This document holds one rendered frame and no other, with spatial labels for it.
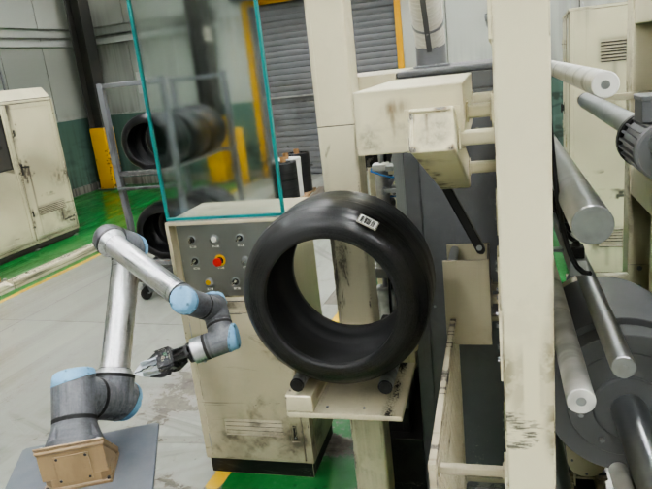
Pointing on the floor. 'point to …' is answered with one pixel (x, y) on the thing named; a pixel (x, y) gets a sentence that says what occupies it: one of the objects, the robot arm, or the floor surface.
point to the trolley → (149, 225)
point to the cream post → (331, 66)
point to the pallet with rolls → (297, 175)
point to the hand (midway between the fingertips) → (139, 372)
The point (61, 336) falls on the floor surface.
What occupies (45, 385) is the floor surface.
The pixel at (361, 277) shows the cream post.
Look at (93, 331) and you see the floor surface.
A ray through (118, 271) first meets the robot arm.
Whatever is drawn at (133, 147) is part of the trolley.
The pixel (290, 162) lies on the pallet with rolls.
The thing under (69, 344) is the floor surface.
